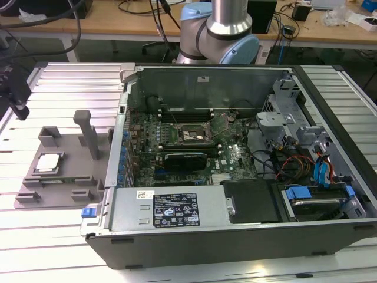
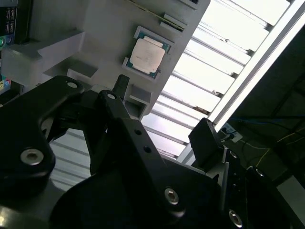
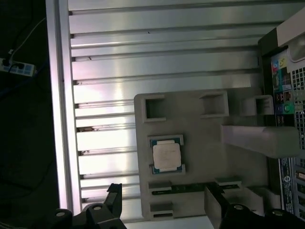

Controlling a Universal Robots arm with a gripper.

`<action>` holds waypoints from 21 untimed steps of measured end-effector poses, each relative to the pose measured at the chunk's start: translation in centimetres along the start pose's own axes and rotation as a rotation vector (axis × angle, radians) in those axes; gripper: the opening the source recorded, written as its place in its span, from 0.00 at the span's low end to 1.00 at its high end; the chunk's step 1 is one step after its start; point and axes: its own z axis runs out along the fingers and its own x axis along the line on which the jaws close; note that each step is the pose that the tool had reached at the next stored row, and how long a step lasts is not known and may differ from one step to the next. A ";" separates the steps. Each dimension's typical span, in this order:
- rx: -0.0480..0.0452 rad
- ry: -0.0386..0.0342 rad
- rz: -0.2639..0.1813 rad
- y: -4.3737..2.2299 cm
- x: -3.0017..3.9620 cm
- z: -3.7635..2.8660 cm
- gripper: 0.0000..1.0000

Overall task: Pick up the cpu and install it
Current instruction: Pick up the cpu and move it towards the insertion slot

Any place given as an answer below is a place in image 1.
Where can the wooden desk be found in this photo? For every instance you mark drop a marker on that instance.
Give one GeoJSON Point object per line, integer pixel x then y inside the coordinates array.
{"type": "Point", "coordinates": [117, 25]}

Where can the flat grey device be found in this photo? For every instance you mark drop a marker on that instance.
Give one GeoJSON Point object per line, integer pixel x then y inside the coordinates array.
{"type": "Point", "coordinates": [327, 3]}

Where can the blue case latch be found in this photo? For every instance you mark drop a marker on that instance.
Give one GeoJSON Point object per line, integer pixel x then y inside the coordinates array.
{"type": "Point", "coordinates": [88, 213]}

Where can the clear plastic bag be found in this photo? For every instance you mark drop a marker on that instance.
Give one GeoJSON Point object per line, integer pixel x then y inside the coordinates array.
{"type": "Point", "coordinates": [335, 16]}

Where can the small black adapter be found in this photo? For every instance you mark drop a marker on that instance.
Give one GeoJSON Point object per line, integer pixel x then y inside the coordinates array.
{"type": "Point", "coordinates": [289, 30]}

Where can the silver CPU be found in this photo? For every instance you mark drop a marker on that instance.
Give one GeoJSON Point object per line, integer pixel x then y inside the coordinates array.
{"type": "Point", "coordinates": [48, 162]}

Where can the grey parts rack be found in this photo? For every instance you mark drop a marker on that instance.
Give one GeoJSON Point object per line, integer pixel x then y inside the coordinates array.
{"type": "Point", "coordinates": [70, 165]}

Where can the black and silver PC case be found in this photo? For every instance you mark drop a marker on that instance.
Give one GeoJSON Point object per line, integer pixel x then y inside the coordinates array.
{"type": "Point", "coordinates": [206, 250]}

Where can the blue disk carrier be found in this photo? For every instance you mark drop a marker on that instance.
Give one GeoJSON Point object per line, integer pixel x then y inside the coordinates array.
{"type": "Point", "coordinates": [297, 193]}

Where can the white case sticker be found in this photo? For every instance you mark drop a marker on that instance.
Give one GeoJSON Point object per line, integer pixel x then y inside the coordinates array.
{"type": "Point", "coordinates": [202, 78]}

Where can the CPU socket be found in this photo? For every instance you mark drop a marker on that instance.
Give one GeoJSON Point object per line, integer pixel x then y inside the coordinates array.
{"type": "Point", "coordinates": [190, 128]}

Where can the green motherboard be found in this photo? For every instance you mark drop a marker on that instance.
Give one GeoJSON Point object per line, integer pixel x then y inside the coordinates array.
{"type": "Point", "coordinates": [235, 165]}

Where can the grey power supply unit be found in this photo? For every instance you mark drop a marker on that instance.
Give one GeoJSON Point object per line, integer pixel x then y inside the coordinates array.
{"type": "Point", "coordinates": [129, 206]}

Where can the green RAM stick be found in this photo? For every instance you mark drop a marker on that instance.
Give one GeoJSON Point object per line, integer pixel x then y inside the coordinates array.
{"type": "Point", "coordinates": [66, 179]}

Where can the blue box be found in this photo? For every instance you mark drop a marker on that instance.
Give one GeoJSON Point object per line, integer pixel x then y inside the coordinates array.
{"type": "Point", "coordinates": [369, 4]}

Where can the silver metal drive cage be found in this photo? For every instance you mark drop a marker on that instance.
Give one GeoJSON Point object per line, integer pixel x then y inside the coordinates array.
{"type": "Point", "coordinates": [274, 121]}

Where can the black plastic shroud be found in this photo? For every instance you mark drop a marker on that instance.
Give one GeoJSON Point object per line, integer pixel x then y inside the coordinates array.
{"type": "Point", "coordinates": [250, 200]}

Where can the silver hard disk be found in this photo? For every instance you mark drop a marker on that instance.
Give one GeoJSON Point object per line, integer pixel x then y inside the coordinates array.
{"type": "Point", "coordinates": [318, 206]}

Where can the small black box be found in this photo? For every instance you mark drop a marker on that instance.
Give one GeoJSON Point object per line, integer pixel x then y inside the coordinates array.
{"type": "Point", "coordinates": [301, 13]}

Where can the white cardboard box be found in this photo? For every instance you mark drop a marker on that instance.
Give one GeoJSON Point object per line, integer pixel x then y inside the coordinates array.
{"type": "Point", "coordinates": [356, 18]}

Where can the crumpled white wrapping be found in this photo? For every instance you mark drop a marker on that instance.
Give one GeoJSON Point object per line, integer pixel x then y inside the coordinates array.
{"type": "Point", "coordinates": [32, 18]}

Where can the tall black box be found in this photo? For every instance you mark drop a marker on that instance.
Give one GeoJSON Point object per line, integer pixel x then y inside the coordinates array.
{"type": "Point", "coordinates": [265, 17]}

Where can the black graphics card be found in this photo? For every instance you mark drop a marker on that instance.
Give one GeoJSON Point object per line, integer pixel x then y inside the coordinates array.
{"type": "Point", "coordinates": [185, 161]}

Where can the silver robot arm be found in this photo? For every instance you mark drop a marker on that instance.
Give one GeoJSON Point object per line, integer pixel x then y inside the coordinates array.
{"type": "Point", "coordinates": [226, 20]}

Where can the black equipment case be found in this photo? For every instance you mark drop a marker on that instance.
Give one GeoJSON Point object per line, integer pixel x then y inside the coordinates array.
{"type": "Point", "coordinates": [29, 6]}

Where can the silver finned chipset heatsink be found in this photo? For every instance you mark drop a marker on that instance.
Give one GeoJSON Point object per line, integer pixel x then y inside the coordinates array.
{"type": "Point", "coordinates": [222, 179]}

